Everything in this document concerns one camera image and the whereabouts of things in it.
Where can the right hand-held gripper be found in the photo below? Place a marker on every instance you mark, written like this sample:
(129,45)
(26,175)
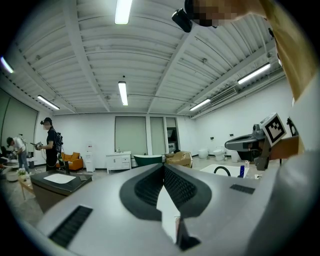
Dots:
(273,130)

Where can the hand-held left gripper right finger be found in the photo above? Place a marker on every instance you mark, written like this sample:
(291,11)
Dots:
(225,212)

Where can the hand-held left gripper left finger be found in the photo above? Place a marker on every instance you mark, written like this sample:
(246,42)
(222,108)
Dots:
(105,212)

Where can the white bathtub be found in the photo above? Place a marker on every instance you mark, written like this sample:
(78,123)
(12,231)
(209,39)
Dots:
(235,171)

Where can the person's right forearm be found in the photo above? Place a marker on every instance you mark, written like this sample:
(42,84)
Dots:
(285,148)

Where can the black bathtub faucet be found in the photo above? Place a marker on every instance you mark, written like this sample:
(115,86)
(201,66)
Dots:
(221,166)

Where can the green bathtub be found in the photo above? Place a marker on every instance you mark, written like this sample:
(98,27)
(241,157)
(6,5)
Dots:
(147,160)

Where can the white toilet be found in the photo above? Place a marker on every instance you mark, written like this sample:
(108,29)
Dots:
(203,153)
(235,156)
(219,153)

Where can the white spray bottle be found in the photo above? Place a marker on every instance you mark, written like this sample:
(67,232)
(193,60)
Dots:
(247,164)

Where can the blue bottle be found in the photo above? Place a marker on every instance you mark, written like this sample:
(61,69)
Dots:
(242,172)

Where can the ceiling air conditioner vent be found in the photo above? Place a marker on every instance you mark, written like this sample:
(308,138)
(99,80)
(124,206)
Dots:
(223,95)

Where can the white vanity cabinet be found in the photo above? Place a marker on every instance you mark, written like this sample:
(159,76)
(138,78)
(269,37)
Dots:
(118,162)

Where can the white water dispenser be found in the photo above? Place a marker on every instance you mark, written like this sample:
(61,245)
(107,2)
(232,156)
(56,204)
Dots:
(90,158)

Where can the dark wooden vanity cabinet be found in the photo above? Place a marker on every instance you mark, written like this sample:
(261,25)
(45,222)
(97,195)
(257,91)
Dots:
(50,197)

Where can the ceiling tube light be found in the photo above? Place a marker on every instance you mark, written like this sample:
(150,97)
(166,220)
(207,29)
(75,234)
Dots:
(200,104)
(48,102)
(253,73)
(123,93)
(6,65)
(123,11)

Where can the orange sofa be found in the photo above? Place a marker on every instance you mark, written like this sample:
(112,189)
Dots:
(75,162)

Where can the black basin faucet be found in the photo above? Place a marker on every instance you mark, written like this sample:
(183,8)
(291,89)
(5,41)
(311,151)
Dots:
(67,167)

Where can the cardboard box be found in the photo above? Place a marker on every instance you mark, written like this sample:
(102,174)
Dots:
(180,160)

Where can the half-raised roller blind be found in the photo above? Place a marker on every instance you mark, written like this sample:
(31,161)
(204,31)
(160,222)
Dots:
(171,122)

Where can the wide grey roller blind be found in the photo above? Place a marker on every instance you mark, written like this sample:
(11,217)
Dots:
(130,136)

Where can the light wooden table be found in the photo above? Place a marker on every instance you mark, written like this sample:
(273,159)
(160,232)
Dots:
(25,183)

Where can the narrow grey roller blind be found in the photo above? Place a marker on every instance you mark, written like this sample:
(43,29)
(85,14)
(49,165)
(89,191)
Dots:
(157,136)

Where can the small potted plant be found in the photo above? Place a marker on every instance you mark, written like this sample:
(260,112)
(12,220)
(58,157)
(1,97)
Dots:
(22,173)

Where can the person's tan shirt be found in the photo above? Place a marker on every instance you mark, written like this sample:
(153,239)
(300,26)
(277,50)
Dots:
(295,50)

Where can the large grey roller blind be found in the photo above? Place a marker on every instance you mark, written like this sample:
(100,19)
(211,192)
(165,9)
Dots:
(22,120)
(3,117)

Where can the person's head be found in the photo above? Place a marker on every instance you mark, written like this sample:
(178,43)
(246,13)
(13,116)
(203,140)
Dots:
(212,12)

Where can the black head-worn camera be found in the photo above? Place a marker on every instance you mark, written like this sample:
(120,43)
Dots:
(182,20)

